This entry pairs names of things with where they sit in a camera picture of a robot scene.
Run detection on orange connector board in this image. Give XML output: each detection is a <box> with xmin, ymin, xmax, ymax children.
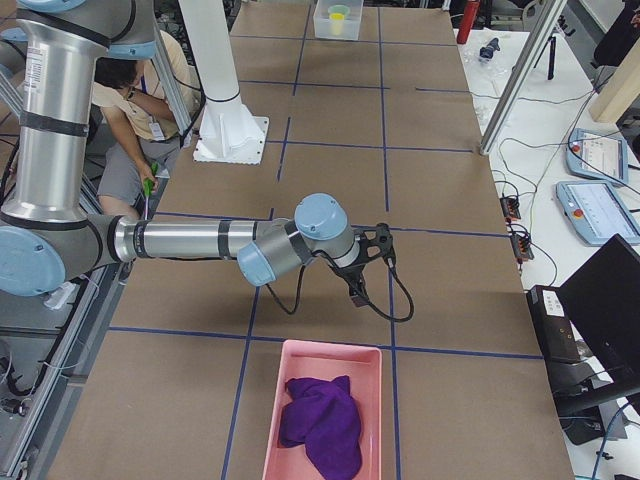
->
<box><xmin>500</xmin><ymin>196</ymin><xmax>521</xmax><ymax>222</ymax></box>

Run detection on teach pendant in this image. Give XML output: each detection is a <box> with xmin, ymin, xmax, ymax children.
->
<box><xmin>555</xmin><ymin>180</ymin><xmax>639</xmax><ymax>246</ymax></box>
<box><xmin>566</xmin><ymin>128</ymin><xmax>628</xmax><ymax>186</ymax></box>

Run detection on red bottle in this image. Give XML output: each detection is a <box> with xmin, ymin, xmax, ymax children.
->
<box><xmin>456</xmin><ymin>0</ymin><xmax>481</xmax><ymax>45</ymax></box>

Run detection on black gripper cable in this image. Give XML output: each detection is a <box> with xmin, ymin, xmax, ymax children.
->
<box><xmin>264</xmin><ymin>252</ymin><xmax>414</xmax><ymax>324</ymax></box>

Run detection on purple microfibre cloth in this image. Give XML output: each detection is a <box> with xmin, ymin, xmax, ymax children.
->
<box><xmin>279</xmin><ymin>375</ymin><xmax>363</xmax><ymax>479</ymax></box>

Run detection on white power strip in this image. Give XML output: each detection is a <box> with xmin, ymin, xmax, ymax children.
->
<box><xmin>44</xmin><ymin>281</ymin><xmax>76</xmax><ymax>310</ymax></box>

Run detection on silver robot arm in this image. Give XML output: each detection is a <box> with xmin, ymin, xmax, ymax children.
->
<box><xmin>1</xmin><ymin>1</ymin><xmax>396</xmax><ymax>305</ymax></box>

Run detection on pale green bowl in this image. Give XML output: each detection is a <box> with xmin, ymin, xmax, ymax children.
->
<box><xmin>327</xmin><ymin>4</ymin><xmax>350</xmax><ymax>20</ymax></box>

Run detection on translucent white plastic box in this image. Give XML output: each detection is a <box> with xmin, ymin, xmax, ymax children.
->
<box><xmin>313</xmin><ymin>0</ymin><xmax>364</xmax><ymax>41</ymax></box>

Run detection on seated person in beige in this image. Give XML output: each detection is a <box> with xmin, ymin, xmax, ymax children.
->
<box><xmin>92</xmin><ymin>57</ymin><xmax>181</xmax><ymax>218</ymax></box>

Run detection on lower teach pendant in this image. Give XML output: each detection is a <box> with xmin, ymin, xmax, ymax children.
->
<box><xmin>555</xmin><ymin>180</ymin><xmax>639</xmax><ymax>246</ymax></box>

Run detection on dark blue crumpled object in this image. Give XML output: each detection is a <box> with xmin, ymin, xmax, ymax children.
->
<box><xmin>479</xmin><ymin>37</ymin><xmax>500</xmax><ymax>61</ymax></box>

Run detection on upper teach pendant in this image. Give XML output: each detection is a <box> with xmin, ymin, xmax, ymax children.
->
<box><xmin>566</xmin><ymin>128</ymin><xmax>628</xmax><ymax>186</ymax></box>

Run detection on black box device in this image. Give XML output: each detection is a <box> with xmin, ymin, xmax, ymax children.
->
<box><xmin>526</xmin><ymin>285</ymin><xmax>580</xmax><ymax>364</ymax></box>

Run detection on aluminium frame post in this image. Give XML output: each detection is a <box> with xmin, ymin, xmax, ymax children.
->
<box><xmin>479</xmin><ymin>0</ymin><xmax>567</xmax><ymax>155</ymax></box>

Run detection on black monitor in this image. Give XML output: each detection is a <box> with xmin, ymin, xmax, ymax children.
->
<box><xmin>557</xmin><ymin>234</ymin><xmax>639</xmax><ymax>380</ymax></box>

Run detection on green handled screwdriver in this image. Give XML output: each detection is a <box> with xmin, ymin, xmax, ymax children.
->
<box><xmin>142</xmin><ymin>162</ymin><xmax>158</xmax><ymax>220</ymax></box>

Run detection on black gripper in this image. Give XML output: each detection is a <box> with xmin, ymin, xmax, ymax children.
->
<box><xmin>332</xmin><ymin>223</ymin><xmax>395</xmax><ymax>307</ymax></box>

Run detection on pink plastic tray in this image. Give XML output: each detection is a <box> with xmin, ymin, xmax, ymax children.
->
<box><xmin>263</xmin><ymin>340</ymin><xmax>382</xmax><ymax>479</ymax></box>

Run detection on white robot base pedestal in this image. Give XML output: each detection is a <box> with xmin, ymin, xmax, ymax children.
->
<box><xmin>179</xmin><ymin>0</ymin><xmax>269</xmax><ymax>165</ymax></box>

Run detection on yellow plastic cup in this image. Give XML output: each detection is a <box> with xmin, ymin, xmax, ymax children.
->
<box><xmin>329</xmin><ymin>18</ymin><xmax>345</xmax><ymax>38</ymax></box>

